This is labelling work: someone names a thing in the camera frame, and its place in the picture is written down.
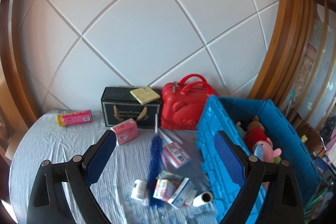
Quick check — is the blue plastic storage crate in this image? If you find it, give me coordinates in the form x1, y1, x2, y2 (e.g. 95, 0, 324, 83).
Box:
196, 94, 323, 224

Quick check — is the red bear-face suitcase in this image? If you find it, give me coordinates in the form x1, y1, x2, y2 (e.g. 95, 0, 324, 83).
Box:
161, 74, 220, 131

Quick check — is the white tape roll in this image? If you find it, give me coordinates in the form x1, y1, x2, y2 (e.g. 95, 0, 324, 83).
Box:
193, 192, 214, 208

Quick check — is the pig plush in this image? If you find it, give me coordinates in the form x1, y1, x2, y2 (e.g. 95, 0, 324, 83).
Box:
244, 128, 282, 164

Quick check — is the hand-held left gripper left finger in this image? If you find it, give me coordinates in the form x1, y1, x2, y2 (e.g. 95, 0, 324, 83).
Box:
26, 130, 117, 224

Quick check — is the small pink box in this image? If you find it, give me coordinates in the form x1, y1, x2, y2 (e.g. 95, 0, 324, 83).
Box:
184, 189, 198, 207

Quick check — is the dark wooden chair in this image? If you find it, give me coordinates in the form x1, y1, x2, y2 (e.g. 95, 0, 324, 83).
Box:
295, 123, 326, 156

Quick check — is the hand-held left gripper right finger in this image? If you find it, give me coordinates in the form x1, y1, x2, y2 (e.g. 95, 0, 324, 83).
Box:
213, 130, 306, 224

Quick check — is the pink tissue pack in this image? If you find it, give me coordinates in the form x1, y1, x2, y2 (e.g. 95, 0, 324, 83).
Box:
111, 119, 138, 146

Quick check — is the rolled patterned carpet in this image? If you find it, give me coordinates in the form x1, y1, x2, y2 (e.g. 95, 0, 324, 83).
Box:
294, 43, 318, 98

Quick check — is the pink cylindrical can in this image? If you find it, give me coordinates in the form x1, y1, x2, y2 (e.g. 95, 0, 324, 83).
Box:
55, 109, 93, 127

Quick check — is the teal handled mop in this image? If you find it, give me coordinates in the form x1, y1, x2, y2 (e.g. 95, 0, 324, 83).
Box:
285, 89, 296, 114

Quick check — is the white and blue box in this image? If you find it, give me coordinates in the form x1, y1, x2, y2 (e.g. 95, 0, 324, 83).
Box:
168, 177, 195, 209

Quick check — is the wooden headboard frame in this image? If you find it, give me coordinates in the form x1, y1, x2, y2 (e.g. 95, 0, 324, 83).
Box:
0, 0, 42, 125
247, 0, 317, 107

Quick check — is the brown bear plush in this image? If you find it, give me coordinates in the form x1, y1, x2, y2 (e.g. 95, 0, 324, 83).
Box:
246, 116, 266, 133

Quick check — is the pink and white box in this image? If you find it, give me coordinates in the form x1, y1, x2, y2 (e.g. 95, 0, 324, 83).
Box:
153, 178, 176, 201

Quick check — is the black gift box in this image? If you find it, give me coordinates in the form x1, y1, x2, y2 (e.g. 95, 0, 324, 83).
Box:
101, 87, 162, 128

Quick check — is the blue feather duster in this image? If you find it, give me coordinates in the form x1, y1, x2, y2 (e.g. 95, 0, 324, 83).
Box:
148, 114, 165, 208

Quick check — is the yellow notepad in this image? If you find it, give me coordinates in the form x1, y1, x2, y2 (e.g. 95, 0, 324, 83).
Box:
130, 86, 161, 104

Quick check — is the wooden frosted glass partition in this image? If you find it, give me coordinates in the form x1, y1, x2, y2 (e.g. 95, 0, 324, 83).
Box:
286, 0, 336, 131

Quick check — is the crumpled clear packet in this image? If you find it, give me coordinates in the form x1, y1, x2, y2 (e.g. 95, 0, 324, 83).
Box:
157, 171, 182, 183

